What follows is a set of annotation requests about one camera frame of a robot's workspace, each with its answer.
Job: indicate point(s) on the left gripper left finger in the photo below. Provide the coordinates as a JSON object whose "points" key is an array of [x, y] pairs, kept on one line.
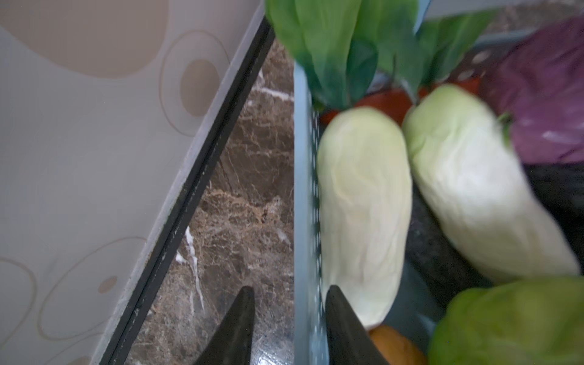
{"points": [[231, 343]]}

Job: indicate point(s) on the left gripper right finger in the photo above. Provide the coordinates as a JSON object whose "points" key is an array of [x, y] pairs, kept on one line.
{"points": [[348, 341]]}

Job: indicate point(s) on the orange carrot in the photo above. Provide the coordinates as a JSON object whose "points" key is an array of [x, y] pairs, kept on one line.
{"points": [[395, 348]]}

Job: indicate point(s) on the blue plastic vegetable basket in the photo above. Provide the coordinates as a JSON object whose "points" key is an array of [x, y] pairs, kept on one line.
{"points": [[434, 272]]}

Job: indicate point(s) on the green cabbage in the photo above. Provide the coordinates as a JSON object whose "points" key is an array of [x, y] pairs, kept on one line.
{"points": [[538, 321]]}

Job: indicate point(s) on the white radish with leaves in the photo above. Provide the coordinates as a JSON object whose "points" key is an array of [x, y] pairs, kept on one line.
{"points": [[362, 167]]}

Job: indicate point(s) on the purple red cabbage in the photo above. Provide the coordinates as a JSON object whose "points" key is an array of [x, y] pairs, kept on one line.
{"points": [[540, 83]]}

